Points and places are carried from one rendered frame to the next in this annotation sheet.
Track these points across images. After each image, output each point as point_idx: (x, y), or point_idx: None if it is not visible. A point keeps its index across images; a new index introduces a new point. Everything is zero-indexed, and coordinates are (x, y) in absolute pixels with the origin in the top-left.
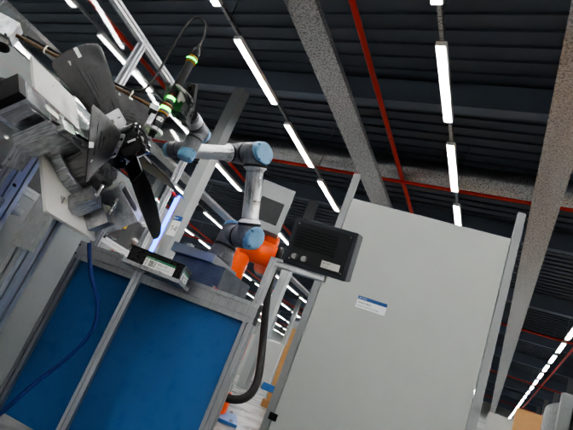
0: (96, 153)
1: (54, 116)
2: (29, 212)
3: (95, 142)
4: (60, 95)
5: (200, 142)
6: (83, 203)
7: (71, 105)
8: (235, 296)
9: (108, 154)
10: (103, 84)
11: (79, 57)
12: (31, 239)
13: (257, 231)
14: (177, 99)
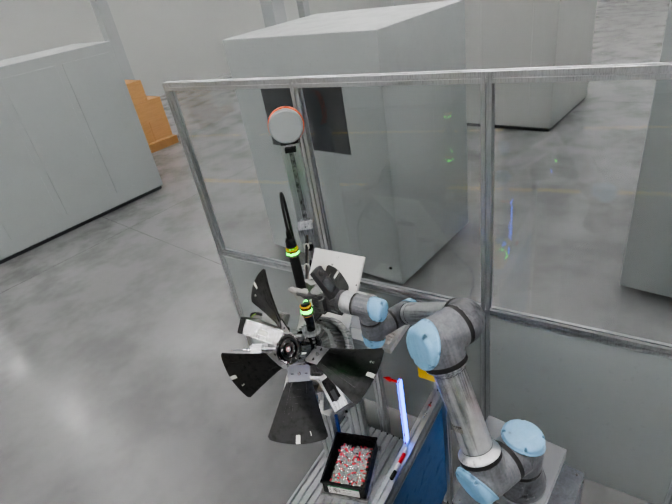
0: (245, 378)
1: (263, 335)
2: None
3: (237, 373)
4: (339, 270)
5: (365, 328)
6: None
7: (353, 271)
8: None
9: (270, 369)
10: (269, 304)
11: (257, 288)
12: None
13: (462, 477)
14: (298, 302)
